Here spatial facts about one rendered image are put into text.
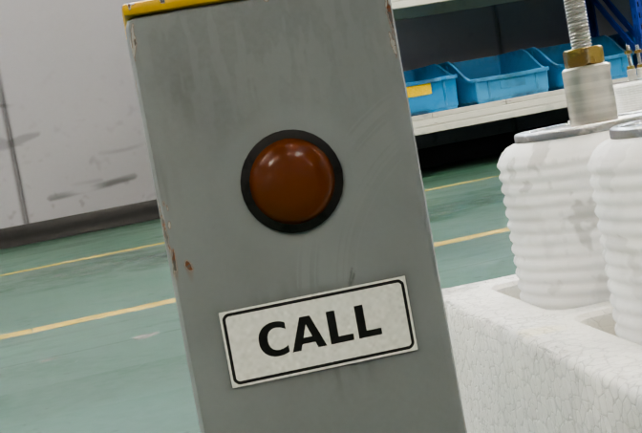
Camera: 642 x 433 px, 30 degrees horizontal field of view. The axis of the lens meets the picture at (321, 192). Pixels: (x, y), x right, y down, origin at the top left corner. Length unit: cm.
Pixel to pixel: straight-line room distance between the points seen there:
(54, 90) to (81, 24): 32
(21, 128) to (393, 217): 521
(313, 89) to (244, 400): 8
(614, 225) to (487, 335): 11
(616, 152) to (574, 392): 9
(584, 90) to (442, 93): 456
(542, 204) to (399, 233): 23
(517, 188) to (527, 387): 11
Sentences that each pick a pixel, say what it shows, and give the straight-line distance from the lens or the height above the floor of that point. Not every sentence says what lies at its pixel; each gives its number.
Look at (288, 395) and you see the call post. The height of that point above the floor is 21.
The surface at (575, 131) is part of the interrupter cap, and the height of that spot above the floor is 25.
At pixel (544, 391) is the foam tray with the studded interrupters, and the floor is 16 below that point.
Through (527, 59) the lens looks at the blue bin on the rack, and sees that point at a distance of 549.
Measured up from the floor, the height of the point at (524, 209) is 22.
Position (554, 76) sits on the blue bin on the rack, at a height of 31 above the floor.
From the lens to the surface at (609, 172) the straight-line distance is 44.
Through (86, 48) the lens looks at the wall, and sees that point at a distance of 555.
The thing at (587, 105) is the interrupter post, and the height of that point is 26.
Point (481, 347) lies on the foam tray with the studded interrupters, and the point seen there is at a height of 17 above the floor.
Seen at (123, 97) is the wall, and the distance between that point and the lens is 554.
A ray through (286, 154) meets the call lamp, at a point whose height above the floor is 27.
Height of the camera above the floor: 27
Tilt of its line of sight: 3 degrees down
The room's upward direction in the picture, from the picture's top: 10 degrees counter-clockwise
